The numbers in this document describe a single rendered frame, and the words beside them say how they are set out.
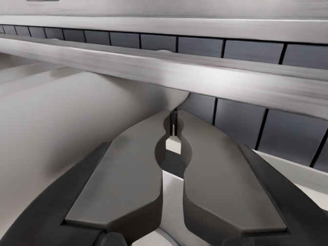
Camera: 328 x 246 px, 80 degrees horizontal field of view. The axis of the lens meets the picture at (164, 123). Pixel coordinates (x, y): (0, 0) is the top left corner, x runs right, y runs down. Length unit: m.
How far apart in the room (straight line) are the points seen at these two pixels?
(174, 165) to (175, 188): 0.03
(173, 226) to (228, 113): 0.20
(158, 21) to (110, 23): 0.06
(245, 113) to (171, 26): 0.09
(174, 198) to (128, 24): 0.21
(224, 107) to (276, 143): 0.05
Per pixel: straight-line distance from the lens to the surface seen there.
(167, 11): 0.23
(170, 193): 0.27
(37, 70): 0.21
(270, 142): 0.18
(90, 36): 0.24
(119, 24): 0.21
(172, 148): 0.17
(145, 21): 0.19
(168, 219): 0.32
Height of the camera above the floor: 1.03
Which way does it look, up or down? 46 degrees down
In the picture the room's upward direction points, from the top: 129 degrees counter-clockwise
